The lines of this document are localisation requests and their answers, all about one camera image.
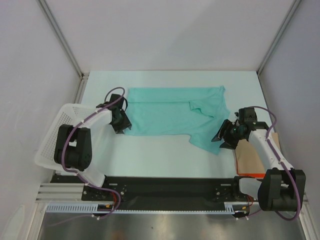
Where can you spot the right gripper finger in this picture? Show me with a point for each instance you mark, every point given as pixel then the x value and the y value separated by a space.
pixel 220 134
pixel 230 145

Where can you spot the right aluminium corner post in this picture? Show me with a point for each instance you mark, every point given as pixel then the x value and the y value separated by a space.
pixel 279 35

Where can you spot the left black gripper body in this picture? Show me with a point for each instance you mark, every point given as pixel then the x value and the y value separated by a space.
pixel 118 124

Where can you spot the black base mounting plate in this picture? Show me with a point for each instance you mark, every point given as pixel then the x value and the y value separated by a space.
pixel 173 203

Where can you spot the white slotted cable duct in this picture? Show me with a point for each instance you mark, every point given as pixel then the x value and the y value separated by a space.
pixel 228 208

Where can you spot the aluminium corner post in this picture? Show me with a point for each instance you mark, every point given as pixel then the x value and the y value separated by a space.
pixel 279 35
pixel 53 23

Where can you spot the teal green t shirt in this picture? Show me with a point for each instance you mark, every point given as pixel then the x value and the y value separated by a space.
pixel 194 111

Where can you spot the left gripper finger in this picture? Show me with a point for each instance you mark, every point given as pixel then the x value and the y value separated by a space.
pixel 120 131
pixel 126 124

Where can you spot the left aluminium corner post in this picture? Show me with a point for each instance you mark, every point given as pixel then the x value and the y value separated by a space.
pixel 53 23

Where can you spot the folded beige t shirt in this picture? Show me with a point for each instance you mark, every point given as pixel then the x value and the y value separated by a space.
pixel 245 151

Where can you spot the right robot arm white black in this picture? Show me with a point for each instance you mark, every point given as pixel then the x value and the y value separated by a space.
pixel 282 187

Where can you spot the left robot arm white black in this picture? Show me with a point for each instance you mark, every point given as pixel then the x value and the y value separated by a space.
pixel 80 145

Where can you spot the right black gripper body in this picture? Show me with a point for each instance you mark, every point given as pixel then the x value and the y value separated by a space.
pixel 232 132

